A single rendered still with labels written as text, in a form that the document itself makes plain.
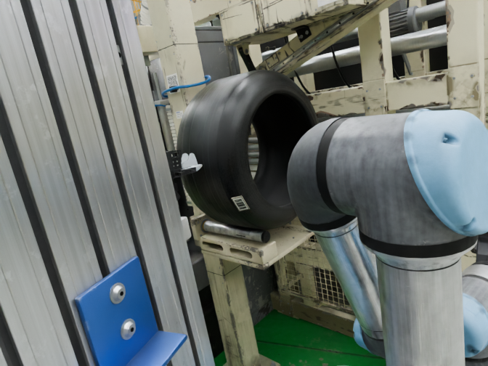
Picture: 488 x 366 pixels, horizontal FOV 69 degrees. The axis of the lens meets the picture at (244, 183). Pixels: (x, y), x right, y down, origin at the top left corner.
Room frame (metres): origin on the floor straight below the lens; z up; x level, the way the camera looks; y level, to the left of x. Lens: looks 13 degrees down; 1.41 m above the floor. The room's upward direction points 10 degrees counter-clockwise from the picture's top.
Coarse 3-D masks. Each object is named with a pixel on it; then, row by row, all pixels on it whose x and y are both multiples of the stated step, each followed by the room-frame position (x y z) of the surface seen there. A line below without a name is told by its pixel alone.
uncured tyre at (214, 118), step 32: (224, 96) 1.21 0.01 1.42; (256, 96) 1.22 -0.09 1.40; (288, 96) 1.37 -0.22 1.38; (192, 128) 1.24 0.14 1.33; (224, 128) 1.14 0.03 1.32; (256, 128) 1.65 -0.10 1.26; (288, 128) 1.62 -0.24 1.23; (224, 160) 1.12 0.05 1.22; (288, 160) 1.62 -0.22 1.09; (192, 192) 1.25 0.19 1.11; (224, 192) 1.13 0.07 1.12; (256, 192) 1.16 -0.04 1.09; (288, 192) 1.52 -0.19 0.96; (256, 224) 1.20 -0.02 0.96
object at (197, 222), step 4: (196, 216) 1.47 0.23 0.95; (200, 216) 1.46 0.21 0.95; (204, 216) 1.47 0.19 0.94; (208, 216) 1.49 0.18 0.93; (192, 220) 1.44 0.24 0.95; (196, 220) 1.44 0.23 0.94; (200, 220) 1.45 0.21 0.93; (204, 220) 1.46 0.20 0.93; (208, 220) 1.48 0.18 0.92; (212, 220) 1.50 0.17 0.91; (192, 224) 1.44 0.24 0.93; (196, 224) 1.44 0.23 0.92; (200, 224) 1.45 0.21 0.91; (192, 228) 1.44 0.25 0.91; (196, 228) 1.43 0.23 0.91; (200, 228) 1.45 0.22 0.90; (192, 232) 1.45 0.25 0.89; (196, 232) 1.43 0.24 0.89; (200, 232) 1.45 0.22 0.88; (204, 232) 1.46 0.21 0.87; (196, 236) 1.43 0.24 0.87; (200, 236) 1.44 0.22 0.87
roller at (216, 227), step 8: (208, 224) 1.43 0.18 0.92; (216, 224) 1.40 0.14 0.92; (224, 224) 1.38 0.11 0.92; (216, 232) 1.40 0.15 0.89; (224, 232) 1.35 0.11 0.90; (232, 232) 1.32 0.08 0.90; (240, 232) 1.29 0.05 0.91; (248, 232) 1.26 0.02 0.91; (256, 232) 1.24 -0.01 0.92; (264, 232) 1.22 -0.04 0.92; (256, 240) 1.24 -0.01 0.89; (264, 240) 1.21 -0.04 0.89
